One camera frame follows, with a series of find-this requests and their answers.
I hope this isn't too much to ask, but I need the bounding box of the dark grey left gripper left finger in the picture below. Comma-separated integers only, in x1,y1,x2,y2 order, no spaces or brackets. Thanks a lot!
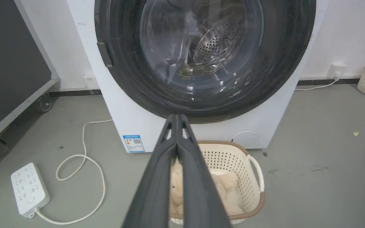
121,114,178,228

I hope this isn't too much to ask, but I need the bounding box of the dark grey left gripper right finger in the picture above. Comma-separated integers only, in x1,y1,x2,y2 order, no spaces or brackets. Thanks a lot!
177,114,232,228

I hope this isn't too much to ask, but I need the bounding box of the white washing machine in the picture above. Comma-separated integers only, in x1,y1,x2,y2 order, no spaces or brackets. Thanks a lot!
66,0,329,154

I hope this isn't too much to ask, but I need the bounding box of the round black glass washer door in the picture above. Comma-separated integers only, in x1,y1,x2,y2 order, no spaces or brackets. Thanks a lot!
94,0,317,124

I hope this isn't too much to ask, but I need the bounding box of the cream plush teddy bear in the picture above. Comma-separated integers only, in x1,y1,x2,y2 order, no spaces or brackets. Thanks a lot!
170,163,244,217

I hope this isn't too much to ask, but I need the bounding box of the cream perforated laundry basket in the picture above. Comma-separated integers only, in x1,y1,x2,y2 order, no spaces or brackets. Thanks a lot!
169,140,266,225

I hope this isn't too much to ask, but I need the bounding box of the blue energy label sticker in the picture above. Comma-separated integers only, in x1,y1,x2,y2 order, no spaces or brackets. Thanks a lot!
123,135,145,153

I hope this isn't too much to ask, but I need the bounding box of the white power strip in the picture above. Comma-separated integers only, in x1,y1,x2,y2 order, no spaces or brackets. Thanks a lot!
10,162,51,219

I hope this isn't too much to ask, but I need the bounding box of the white power strip cable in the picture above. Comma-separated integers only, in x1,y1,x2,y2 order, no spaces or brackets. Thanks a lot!
35,119,113,225

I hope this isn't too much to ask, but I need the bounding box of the white wall outlet plate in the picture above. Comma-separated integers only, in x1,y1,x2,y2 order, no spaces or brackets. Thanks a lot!
83,74,97,90

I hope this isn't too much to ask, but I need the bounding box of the white cable from wall socket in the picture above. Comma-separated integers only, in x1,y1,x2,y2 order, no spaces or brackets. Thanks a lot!
294,78,339,92

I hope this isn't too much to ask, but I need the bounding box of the white wall socket with plug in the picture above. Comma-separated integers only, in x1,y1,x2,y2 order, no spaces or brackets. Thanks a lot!
327,61,348,81

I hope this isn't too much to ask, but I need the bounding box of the black panel with metal frame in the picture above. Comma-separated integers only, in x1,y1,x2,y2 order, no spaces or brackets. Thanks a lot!
0,0,60,154

